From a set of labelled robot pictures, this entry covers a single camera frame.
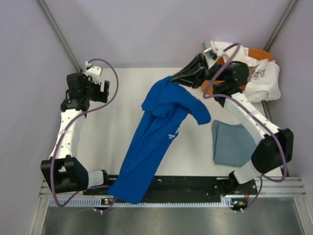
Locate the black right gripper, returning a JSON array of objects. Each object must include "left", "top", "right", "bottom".
[{"left": 168, "top": 54, "right": 227, "bottom": 90}]

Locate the blue printed t shirt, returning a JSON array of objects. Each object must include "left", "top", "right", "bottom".
[{"left": 107, "top": 76, "right": 211, "bottom": 204}]

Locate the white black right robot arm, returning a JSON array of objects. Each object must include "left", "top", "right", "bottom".
[{"left": 171, "top": 54, "right": 294, "bottom": 195}]

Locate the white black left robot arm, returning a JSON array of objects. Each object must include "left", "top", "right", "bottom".
[{"left": 41, "top": 69, "right": 111, "bottom": 194}]

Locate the orange plastic basket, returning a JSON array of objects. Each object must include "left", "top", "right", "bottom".
[{"left": 201, "top": 47, "right": 276, "bottom": 96}]

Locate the white floral t shirt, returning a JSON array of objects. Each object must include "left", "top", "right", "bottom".
[{"left": 211, "top": 40, "right": 282, "bottom": 103}]

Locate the folded grey blue t shirt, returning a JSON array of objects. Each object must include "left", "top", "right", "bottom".
[{"left": 211, "top": 120, "right": 257, "bottom": 167}]

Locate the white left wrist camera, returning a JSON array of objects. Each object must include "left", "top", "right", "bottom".
[{"left": 84, "top": 61, "right": 102, "bottom": 85}]

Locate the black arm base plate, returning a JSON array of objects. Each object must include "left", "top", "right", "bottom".
[{"left": 82, "top": 174, "right": 258, "bottom": 203}]

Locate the grey slotted cable duct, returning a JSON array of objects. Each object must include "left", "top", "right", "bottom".
[{"left": 49, "top": 197, "right": 247, "bottom": 208}]

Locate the aluminium frame rail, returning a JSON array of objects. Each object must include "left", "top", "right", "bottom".
[{"left": 39, "top": 177, "right": 306, "bottom": 198}]

